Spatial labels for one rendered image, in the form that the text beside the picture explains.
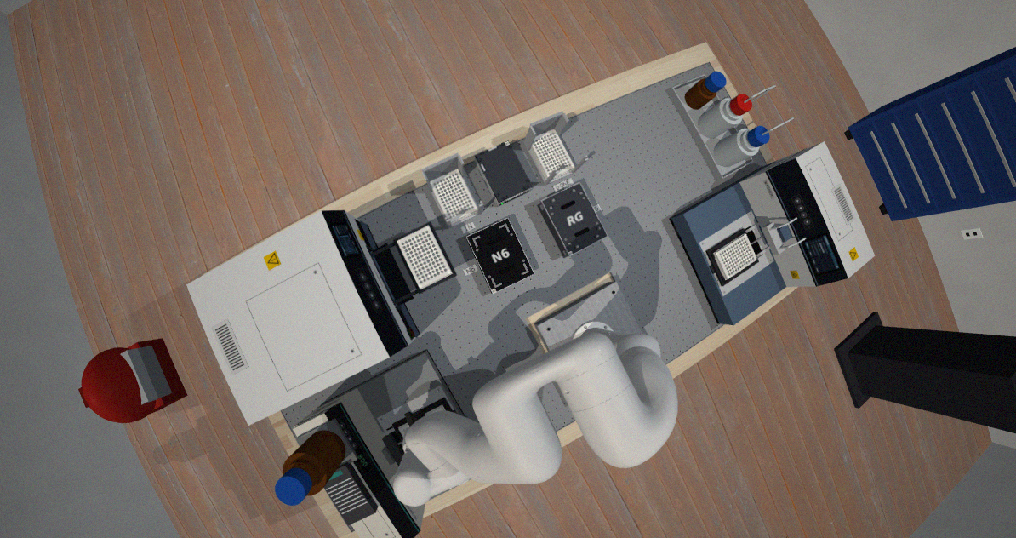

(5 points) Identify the brown bottle body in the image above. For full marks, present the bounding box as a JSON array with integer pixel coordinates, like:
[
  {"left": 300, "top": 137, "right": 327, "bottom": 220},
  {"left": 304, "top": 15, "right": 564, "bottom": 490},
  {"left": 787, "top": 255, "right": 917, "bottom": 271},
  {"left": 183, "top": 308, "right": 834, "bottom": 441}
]
[{"left": 685, "top": 79, "right": 716, "bottom": 110}]

